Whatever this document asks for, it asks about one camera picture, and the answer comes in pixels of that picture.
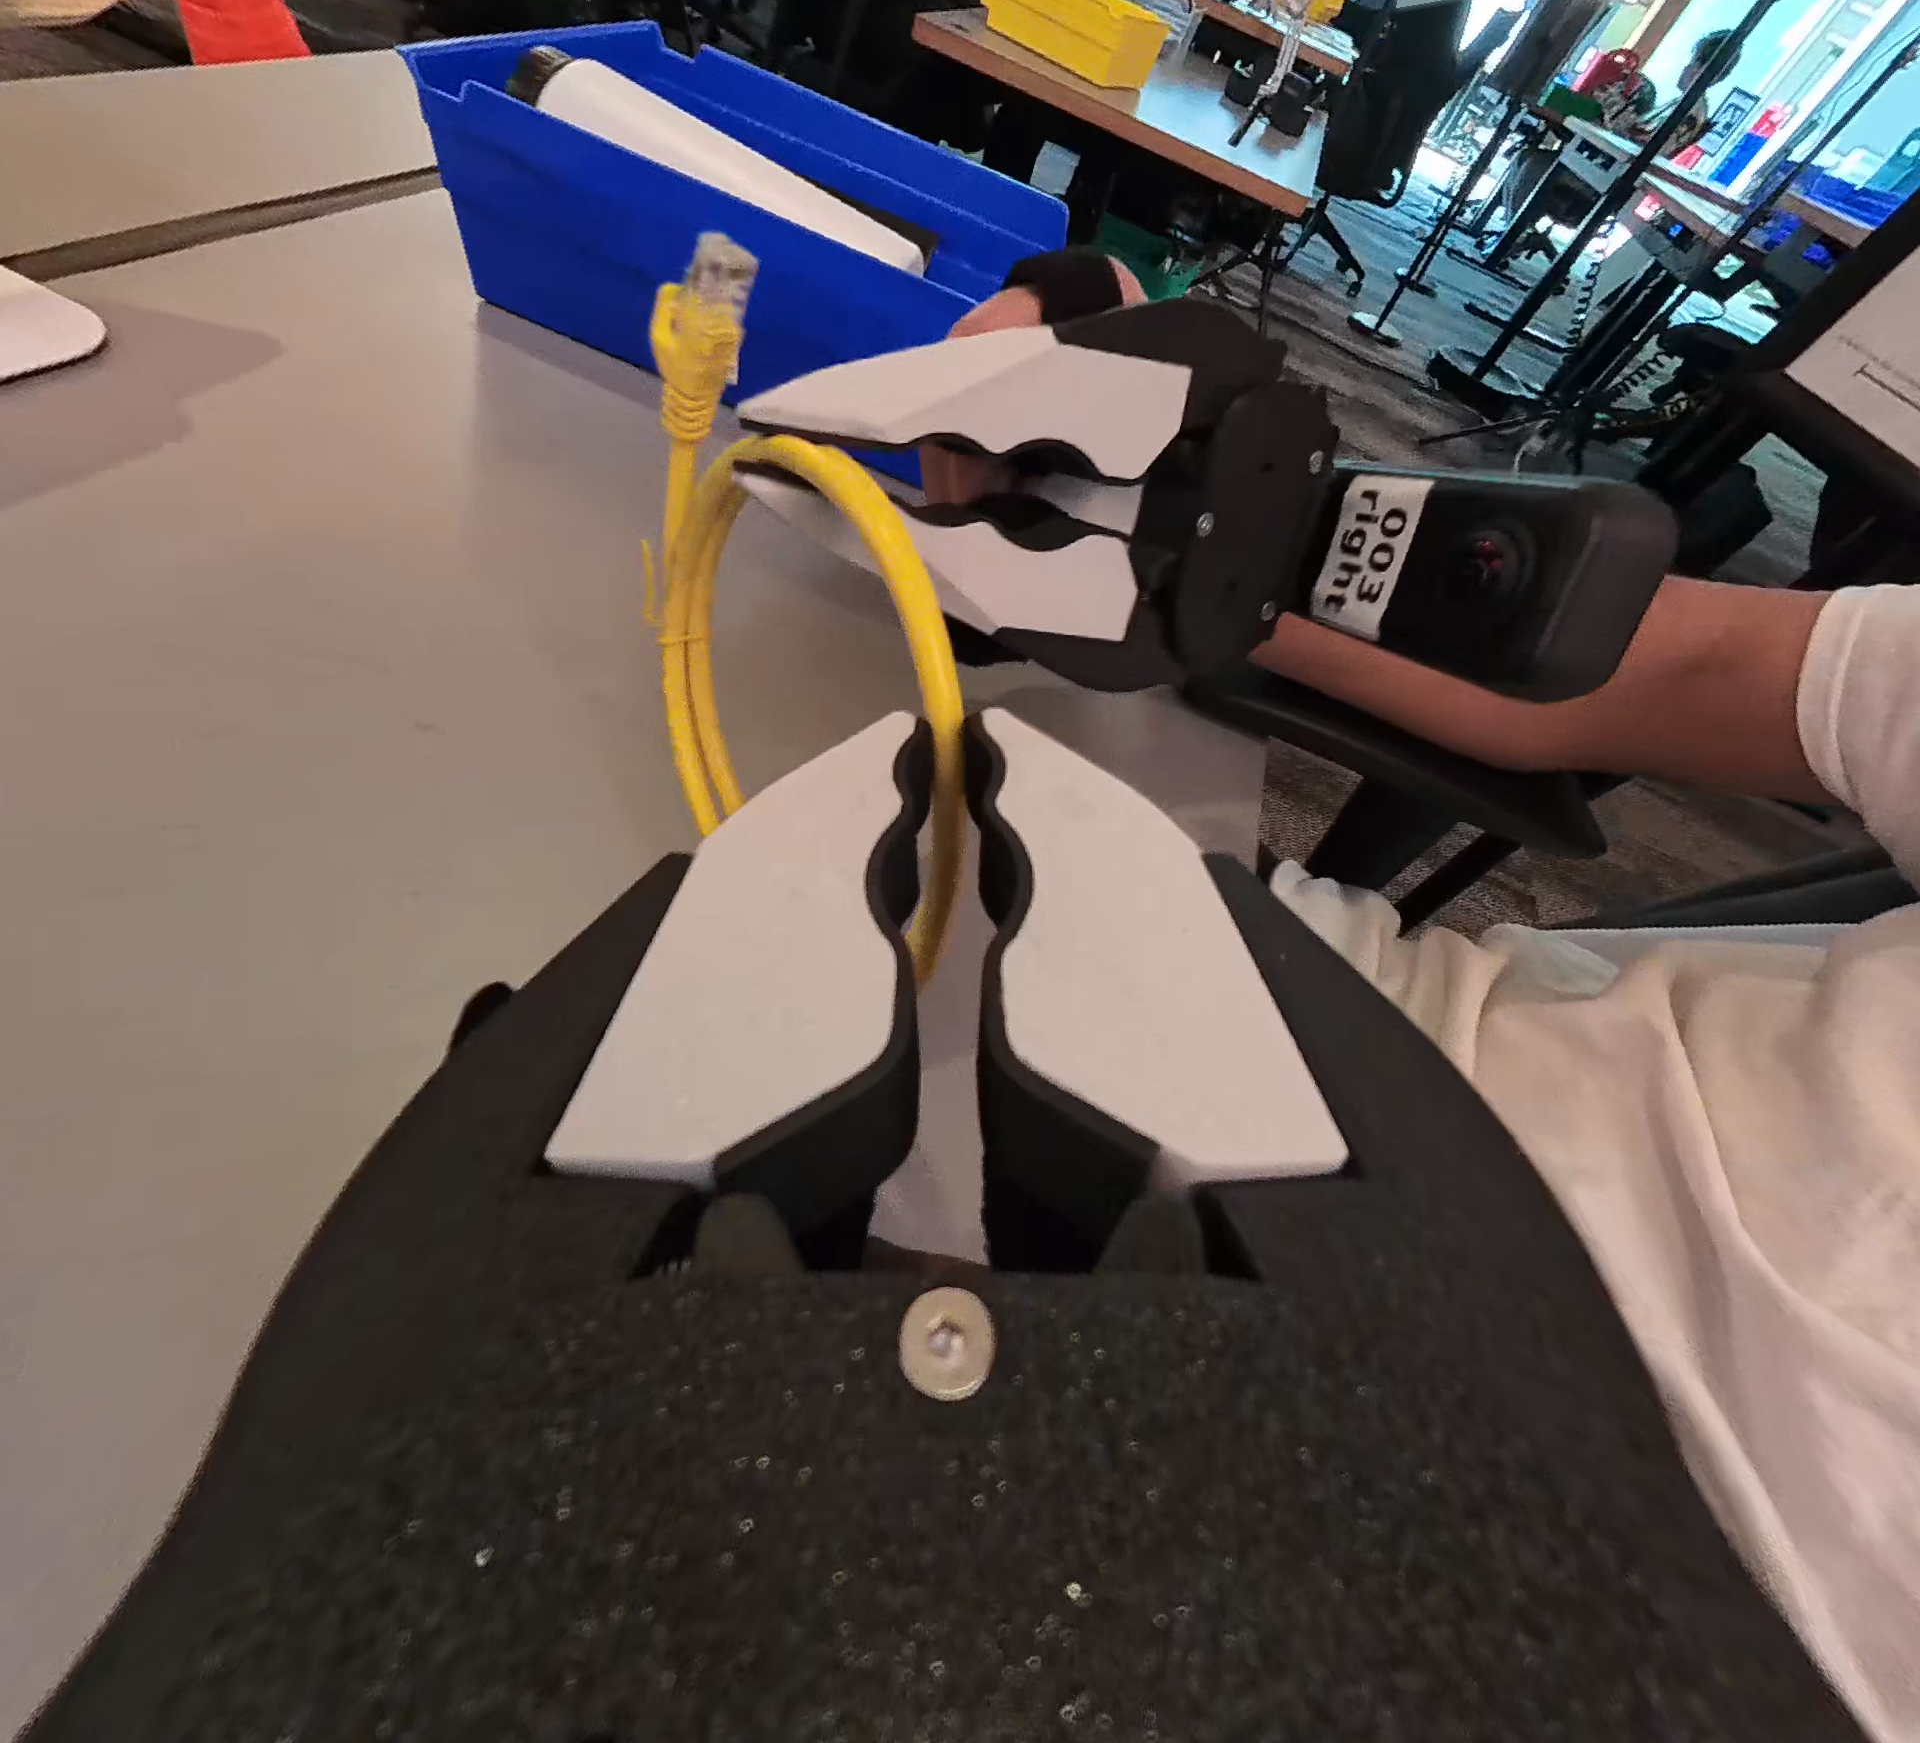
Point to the green plastic chair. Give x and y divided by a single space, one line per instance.
1156 257

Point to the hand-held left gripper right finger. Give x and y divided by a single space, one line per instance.
1156 1008

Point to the person's right hand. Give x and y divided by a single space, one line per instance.
1006 316

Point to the person's right forearm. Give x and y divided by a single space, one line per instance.
1695 708

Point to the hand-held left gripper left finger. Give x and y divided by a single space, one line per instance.
735 1008

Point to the blue plastic bin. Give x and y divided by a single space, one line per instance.
602 228

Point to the black office chair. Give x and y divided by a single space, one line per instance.
1394 109

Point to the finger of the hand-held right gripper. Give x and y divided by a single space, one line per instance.
1036 386
1051 573

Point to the yellow bin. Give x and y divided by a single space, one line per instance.
1073 26

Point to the light wooden table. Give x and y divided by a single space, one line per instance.
1199 124

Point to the white bottle with black cap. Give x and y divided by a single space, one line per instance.
675 145

